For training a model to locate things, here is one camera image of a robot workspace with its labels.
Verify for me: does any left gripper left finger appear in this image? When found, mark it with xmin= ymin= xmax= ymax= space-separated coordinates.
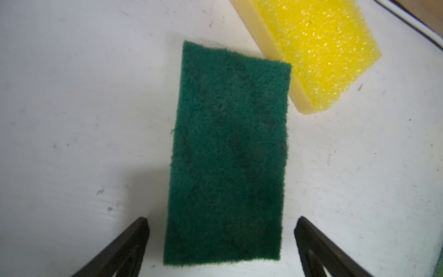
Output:
xmin=74 ymin=217 xmax=150 ymax=277

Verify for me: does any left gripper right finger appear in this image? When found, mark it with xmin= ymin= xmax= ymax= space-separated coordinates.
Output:
xmin=294 ymin=217 xmax=372 ymax=277

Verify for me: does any dark green sponge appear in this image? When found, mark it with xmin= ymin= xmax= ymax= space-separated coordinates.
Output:
xmin=163 ymin=41 xmax=291 ymax=266
xmin=433 ymin=249 xmax=443 ymax=277

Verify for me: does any yellow sponge left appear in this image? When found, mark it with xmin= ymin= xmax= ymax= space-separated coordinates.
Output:
xmin=232 ymin=1 xmax=381 ymax=114

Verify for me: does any white wire wooden shelf unit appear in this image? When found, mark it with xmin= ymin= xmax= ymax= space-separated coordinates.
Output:
xmin=376 ymin=0 xmax=443 ymax=50

